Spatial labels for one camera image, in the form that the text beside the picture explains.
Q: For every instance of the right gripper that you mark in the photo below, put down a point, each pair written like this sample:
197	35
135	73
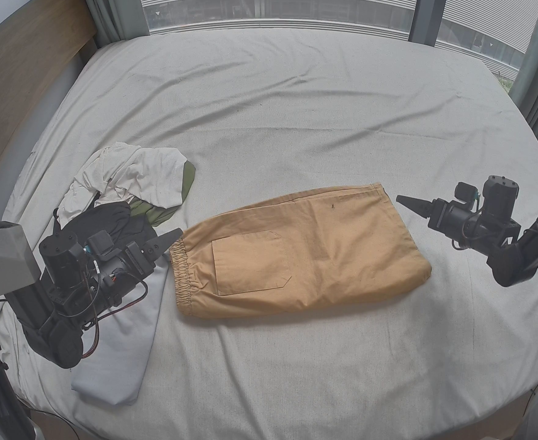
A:
452	222

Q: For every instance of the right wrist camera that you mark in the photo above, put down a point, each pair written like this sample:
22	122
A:
465	193

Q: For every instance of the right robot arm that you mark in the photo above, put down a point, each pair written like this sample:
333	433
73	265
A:
512	259

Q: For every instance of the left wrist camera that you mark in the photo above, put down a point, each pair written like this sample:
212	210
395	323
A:
100	244

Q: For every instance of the green garment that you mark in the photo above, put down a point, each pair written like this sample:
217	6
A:
159	213

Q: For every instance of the pale grey garment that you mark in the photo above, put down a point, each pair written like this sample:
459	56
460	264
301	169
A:
122	346

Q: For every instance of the bed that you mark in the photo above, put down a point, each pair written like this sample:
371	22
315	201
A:
296	131

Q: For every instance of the white garment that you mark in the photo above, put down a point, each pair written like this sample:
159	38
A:
145	172

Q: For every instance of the tan shorts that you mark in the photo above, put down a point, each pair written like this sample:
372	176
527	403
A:
319	245

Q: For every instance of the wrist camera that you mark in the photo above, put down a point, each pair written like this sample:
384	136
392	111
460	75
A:
465	193
100	244

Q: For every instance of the black garment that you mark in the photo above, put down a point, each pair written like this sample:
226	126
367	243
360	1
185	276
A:
113	222

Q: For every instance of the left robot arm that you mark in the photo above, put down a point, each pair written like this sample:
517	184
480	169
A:
3	259

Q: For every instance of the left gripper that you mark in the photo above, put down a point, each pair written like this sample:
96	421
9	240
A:
129	268

